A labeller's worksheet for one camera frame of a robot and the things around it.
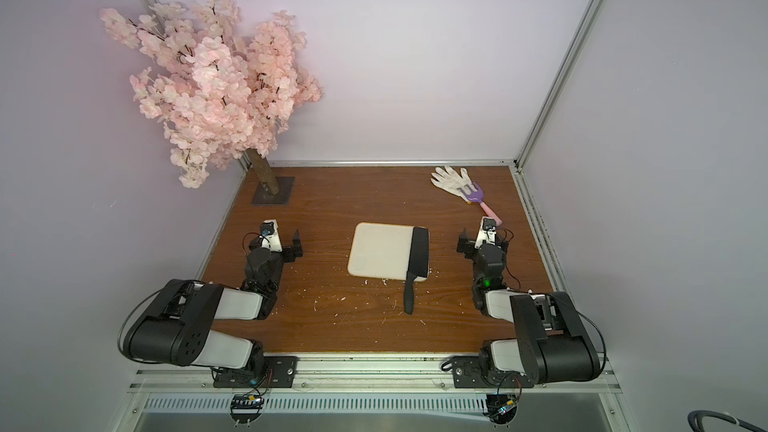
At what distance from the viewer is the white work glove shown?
1123 millimetres

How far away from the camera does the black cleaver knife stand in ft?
2.85

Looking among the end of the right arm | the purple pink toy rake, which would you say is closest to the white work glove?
the purple pink toy rake
